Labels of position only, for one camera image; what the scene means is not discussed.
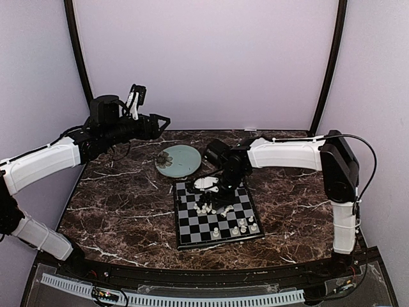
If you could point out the pale green flower plate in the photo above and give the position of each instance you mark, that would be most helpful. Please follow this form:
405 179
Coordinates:
178 161

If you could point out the left black frame post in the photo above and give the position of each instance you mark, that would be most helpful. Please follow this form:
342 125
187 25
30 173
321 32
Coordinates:
77 50

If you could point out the white chess pieces pile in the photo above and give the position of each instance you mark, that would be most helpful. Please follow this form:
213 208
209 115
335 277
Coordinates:
208 209

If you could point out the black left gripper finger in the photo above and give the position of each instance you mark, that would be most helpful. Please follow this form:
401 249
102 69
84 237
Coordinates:
160 129
163 120

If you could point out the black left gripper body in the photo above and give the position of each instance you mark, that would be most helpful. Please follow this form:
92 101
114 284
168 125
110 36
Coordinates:
144 133

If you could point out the black frame post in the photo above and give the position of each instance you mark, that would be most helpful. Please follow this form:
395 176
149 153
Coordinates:
331 66
77 50

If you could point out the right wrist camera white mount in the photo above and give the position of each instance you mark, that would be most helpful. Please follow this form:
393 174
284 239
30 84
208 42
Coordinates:
207 184

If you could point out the black grey chessboard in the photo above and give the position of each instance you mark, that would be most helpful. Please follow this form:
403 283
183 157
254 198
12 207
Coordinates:
194 230

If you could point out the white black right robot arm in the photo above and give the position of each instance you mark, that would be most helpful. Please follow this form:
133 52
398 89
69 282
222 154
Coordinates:
330 154

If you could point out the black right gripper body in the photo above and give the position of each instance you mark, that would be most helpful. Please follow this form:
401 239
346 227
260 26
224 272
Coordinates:
229 197

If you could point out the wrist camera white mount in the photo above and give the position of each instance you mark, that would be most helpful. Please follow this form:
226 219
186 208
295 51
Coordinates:
207 184
135 99

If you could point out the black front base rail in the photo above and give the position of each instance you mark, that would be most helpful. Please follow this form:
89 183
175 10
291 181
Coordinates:
132 277

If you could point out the white slotted cable duct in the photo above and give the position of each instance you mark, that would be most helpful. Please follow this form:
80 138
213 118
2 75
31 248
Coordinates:
107 296

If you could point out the right black frame post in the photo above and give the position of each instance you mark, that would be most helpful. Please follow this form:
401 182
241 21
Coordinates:
331 66

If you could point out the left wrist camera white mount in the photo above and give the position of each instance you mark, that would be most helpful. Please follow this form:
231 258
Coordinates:
135 99

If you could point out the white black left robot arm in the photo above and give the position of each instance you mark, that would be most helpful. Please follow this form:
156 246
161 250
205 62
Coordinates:
110 122

